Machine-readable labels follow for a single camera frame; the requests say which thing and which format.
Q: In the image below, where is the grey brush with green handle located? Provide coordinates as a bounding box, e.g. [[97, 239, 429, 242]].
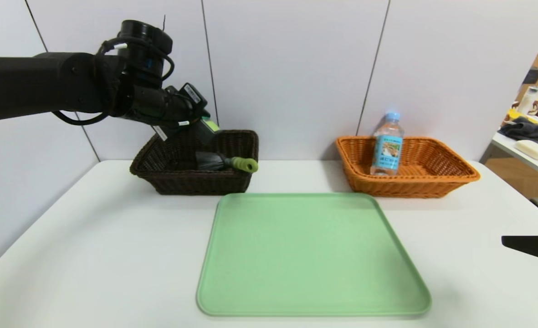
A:
[[195, 152, 259, 174]]

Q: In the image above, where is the black pump bottle green label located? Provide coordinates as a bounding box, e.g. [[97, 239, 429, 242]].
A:
[[191, 117, 222, 158]]

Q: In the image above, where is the clear water bottle blue cap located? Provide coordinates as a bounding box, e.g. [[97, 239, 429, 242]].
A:
[[370, 111, 405, 176]]

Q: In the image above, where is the dark brown wicker basket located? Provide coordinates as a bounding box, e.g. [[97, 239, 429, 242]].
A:
[[129, 129, 260, 196]]

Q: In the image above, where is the orange wicker basket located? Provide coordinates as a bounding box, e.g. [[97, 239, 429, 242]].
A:
[[336, 136, 481, 199]]

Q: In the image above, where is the light green plastic tray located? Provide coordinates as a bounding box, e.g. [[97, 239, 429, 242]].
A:
[[196, 193, 431, 317]]

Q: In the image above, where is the dark grey cloth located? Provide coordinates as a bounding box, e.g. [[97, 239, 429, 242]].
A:
[[497, 118, 538, 154]]

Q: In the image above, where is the white soap block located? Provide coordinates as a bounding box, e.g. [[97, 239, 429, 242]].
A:
[[513, 140, 538, 161]]

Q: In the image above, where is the white plastic bottle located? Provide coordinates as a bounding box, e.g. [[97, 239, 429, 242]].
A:
[[516, 87, 537, 117]]

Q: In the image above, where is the thin black left wrist cable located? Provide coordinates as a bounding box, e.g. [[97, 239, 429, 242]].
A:
[[52, 36, 192, 137]]

